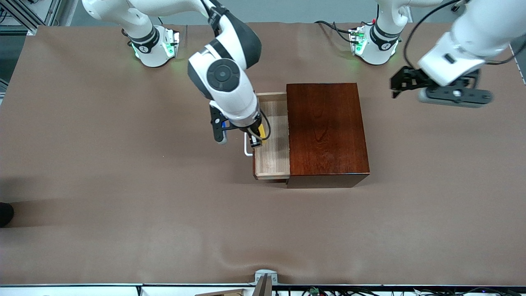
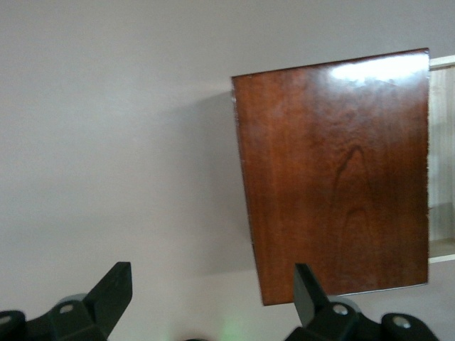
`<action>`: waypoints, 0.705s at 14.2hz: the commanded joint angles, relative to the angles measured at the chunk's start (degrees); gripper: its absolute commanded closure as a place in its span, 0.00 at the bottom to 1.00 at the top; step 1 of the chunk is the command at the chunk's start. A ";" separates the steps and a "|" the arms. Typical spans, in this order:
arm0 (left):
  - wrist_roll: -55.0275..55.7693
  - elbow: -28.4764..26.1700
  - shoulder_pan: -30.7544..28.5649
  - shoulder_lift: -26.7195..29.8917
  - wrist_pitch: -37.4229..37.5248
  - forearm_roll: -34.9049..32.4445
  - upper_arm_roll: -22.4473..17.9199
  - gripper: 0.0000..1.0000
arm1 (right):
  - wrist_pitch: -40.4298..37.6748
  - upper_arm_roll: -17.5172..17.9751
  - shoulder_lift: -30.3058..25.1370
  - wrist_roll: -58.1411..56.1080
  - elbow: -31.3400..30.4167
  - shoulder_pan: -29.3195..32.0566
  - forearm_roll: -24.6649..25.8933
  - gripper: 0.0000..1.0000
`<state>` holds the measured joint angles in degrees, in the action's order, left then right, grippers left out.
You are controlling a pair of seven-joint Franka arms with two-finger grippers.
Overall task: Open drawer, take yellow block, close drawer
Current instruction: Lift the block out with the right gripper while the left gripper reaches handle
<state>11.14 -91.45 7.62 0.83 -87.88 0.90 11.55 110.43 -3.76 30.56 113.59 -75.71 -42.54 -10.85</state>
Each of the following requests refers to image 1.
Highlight wooden drawer with white handle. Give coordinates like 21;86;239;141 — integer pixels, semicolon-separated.
244;92;291;181

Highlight dark brown wooden cabinet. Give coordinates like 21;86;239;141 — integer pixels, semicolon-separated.
286;82;370;189

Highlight brown table mat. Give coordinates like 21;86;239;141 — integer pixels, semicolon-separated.
0;21;526;287

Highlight light wooden board piece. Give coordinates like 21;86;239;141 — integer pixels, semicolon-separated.
194;289;247;296

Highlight black left arm base cables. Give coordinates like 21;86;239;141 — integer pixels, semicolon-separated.
314;20;363;45

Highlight grey metal clamp bracket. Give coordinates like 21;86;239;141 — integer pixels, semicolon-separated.
253;269;278;296

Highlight aluminium frame with diagonal struts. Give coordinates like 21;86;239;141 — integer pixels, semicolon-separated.
0;0;62;35

